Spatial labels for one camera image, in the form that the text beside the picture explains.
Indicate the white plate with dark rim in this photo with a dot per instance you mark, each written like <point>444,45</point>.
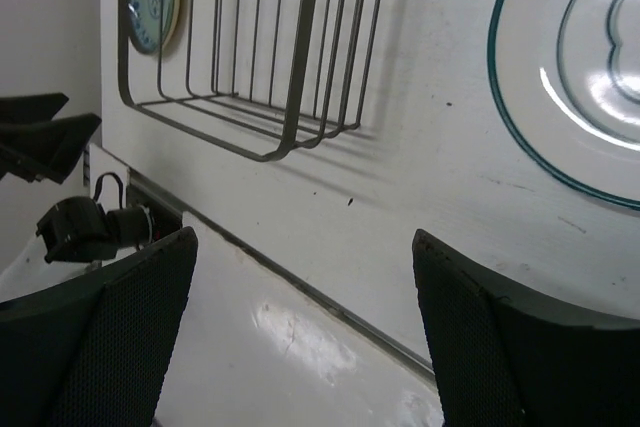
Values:
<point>564,76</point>

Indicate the wire dish rack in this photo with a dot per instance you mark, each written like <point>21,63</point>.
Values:
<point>258,78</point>

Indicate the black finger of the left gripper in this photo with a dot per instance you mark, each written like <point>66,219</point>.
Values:
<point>32,108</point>
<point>47,150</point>

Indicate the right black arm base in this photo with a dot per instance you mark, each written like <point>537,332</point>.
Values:
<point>78,229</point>

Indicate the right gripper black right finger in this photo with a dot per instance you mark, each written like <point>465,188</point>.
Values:
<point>504,354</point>

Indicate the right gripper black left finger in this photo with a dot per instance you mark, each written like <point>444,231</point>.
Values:
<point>94,350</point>

